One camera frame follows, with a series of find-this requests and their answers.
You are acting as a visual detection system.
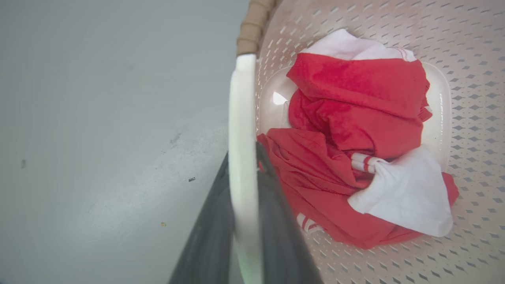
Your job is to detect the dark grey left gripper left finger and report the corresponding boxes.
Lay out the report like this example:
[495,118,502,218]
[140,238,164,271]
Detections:
[168,152,236,284]

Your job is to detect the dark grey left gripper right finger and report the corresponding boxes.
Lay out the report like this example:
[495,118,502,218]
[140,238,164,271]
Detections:
[256,141,324,284]

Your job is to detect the white perforated plastic laundry basket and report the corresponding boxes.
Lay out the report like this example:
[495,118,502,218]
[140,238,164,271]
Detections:
[228,0,505,284]

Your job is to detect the red and white garment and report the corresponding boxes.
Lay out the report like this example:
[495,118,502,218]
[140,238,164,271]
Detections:
[256,28,460,250]

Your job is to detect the beige laundry basket handle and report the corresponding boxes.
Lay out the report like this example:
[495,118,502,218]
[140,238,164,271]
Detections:
[236,0,282,56]

